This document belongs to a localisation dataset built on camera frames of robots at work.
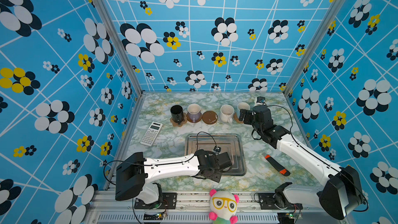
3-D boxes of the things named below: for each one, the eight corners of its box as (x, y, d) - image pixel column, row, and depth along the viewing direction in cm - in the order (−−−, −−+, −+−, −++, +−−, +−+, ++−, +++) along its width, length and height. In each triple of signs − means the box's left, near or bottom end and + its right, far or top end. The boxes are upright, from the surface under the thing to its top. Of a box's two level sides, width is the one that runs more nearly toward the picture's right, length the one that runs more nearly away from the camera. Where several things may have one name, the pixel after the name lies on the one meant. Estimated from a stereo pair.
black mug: (171, 127, 102) (168, 119, 95) (173, 113, 110) (171, 104, 102) (182, 127, 102) (180, 119, 95) (183, 113, 110) (182, 104, 102)
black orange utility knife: (286, 178, 82) (287, 176, 81) (263, 157, 89) (265, 156, 88) (289, 174, 84) (290, 173, 82) (267, 154, 91) (268, 153, 89)
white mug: (220, 127, 102) (222, 119, 95) (219, 113, 110) (220, 104, 103) (233, 127, 102) (236, 119, 95) (231, 113, 110) (233, 104, 103)
